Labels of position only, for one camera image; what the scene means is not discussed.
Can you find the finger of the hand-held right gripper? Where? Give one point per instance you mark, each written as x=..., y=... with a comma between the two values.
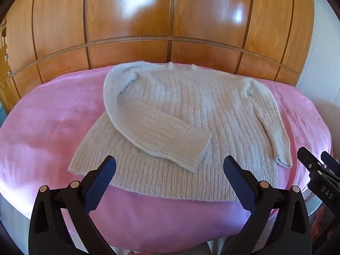
x=330, y=163
x=308, y=158

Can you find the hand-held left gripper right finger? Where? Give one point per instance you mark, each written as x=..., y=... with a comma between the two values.
x=237, y=180

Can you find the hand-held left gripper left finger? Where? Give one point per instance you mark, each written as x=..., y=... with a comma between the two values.
x=102, y=179

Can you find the cream knitted sweater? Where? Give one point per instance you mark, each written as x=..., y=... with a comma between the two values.
x=212, y=111

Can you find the person's right hand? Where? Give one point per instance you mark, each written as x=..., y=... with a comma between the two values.
x=320, y=225

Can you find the pink quilted blanket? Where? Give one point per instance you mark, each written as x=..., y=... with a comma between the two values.
x=53, y=124

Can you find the glossy wooden wardrobe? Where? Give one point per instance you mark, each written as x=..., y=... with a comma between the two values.
x=132, y=18

